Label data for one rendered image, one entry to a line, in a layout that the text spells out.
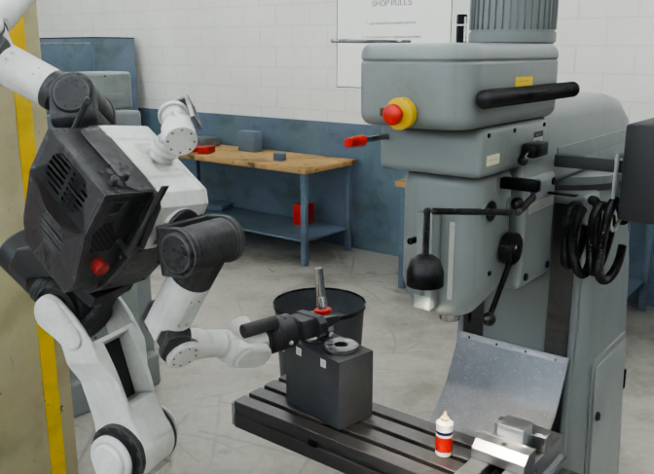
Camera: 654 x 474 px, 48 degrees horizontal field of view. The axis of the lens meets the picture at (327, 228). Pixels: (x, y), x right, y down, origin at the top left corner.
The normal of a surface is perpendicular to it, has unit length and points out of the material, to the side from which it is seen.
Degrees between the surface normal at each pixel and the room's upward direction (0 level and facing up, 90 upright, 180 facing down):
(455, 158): 90
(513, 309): 90
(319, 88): 90
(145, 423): 61
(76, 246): 97
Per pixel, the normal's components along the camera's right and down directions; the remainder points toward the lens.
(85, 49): -0.62, 0.18
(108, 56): 0.79, 0.15
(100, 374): -0.32, 0.61
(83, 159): 0.55, -0.74
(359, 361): 0.65, 0.18
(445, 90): -0.36, 0.22
